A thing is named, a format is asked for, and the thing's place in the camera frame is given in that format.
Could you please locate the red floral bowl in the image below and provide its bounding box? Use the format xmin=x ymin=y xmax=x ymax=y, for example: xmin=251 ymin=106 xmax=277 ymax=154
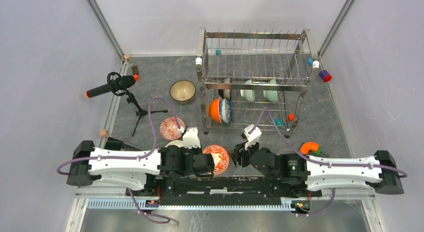
xmin=202 ymin=144 xmax=230 ymax=176

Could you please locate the red white patterned bowl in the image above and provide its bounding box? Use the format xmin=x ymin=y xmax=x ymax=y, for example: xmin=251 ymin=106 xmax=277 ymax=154
xmin=159 ymin=116 xmax=186 ymax=141

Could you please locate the blue white patterned bowl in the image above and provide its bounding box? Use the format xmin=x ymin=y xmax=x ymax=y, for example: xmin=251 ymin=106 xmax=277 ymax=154
xmin=221 ymin=98 xmax=232 ymax=124

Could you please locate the orange bowl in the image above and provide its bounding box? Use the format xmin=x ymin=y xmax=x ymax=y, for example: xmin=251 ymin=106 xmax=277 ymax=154
xmin=207 ymin=97 xmax=222 ymax=124

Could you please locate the steel dish rack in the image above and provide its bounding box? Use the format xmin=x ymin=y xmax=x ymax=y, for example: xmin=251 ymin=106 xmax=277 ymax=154
xmin=195 ymin=27 xmax=320 ymax=138

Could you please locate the brown beige bowl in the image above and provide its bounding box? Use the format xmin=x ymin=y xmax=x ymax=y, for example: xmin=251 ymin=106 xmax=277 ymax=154
xmin=169 ymin=80 xmax=196 ymax=105

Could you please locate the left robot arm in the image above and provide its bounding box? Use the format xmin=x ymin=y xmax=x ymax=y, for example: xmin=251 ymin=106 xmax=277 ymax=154
xmin=66 ymin=140 xmax=215 ymax=196

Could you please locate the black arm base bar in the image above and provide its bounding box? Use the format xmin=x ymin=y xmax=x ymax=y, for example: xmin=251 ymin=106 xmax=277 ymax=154
xmin=131 ymin=176 xmax=322 ymax=206

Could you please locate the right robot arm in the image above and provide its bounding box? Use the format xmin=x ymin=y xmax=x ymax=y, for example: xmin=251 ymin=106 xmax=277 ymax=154
xmin=229 ymin=143 xmax=404 ymax=196

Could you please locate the teal block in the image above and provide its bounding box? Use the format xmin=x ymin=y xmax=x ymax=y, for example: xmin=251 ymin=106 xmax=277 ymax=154
xmin=273 ymin=117 xmax=285 ymax=129

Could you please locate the light green ribbed bowl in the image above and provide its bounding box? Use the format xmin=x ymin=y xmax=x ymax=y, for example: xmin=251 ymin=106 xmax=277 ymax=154
xmin=240 ymin=89 xmax=256 ymax=103

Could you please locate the small orange cube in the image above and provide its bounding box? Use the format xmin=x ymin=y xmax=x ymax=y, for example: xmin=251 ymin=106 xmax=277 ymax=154
xmin=287 ymin=114 xmax=295 ymax=122

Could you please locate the orange curved tube toy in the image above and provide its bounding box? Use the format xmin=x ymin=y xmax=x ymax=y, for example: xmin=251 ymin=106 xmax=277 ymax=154
xmin=299 ymin=142 xmax=322 ymax=156

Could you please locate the black patterned bowl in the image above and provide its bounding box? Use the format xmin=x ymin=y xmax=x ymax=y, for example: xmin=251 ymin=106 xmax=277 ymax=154
xmin=222 ymin=77 xmax=232 ymax=101

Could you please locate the light green bowl front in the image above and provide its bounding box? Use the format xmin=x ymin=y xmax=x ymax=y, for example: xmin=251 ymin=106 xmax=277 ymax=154
xmin=263 ymin=79 xmax=279 ymax=104

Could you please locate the purple red block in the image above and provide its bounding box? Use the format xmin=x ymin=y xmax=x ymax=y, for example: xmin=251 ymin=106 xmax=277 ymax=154
xmin=318 ymin=69 xmax=332 ymax=83

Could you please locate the black microphone on tripod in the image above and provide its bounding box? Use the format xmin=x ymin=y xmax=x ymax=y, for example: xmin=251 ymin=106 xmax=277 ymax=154
xmin=84 ymin=71 xmax=148 ymax=137

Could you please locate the blue block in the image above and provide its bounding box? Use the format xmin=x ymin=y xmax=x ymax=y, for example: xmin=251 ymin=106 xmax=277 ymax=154
xmin=307 ymin=57 xmax=314 ymax=66

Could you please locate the brown block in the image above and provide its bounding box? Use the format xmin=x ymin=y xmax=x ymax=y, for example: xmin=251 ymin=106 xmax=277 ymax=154
xmin=131 ymin=65 xmax=139 ymax=75

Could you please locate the wooden cube back corner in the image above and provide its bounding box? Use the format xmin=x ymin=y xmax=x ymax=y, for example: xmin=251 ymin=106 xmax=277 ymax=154
xmin=123 ymin=54 xmax=131 ymax=63

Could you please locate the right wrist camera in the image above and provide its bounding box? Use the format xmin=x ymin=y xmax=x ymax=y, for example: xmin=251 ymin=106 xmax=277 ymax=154
xmin=242 ymin=124 xmax=262 ymax=150

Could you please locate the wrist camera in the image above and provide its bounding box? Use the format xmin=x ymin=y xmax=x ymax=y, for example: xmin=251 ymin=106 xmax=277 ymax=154
xmin=180 ymin=127 xmax=202 ymax=149
xmin=242 ymin=124 xmax=262 ymax=150

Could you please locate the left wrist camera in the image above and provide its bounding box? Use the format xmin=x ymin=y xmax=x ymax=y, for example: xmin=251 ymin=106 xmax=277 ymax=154
xmin=180 ymin=127 xmax=202 ymax=149

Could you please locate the wooden cube left rail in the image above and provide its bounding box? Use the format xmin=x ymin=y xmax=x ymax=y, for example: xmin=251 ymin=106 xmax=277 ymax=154
xmin=99 ymin=129 xmax=109 ymax=138

